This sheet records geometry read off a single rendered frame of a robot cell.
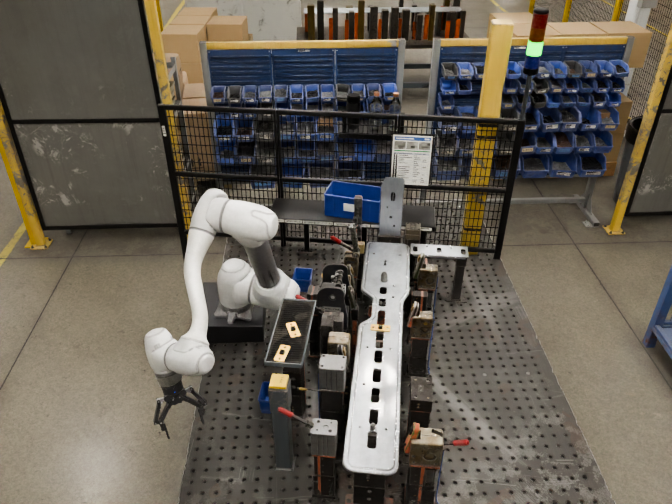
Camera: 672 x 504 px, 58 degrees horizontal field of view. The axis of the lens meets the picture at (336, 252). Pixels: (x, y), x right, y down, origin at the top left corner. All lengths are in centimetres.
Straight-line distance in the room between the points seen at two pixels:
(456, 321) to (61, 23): 313
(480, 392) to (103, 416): 213
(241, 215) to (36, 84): 275
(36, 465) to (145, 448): 55
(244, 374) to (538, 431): 129
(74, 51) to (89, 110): 41
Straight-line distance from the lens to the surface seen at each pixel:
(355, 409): 229
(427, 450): 216
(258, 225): 227
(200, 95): 594
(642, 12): 714
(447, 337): 305
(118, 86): 459
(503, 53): 315
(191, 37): 677
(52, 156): 498
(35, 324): 461
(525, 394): 286
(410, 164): 330
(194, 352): 214
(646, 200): 555
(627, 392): 408
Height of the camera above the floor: 272
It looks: 34 degrees down
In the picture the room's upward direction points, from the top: straight up
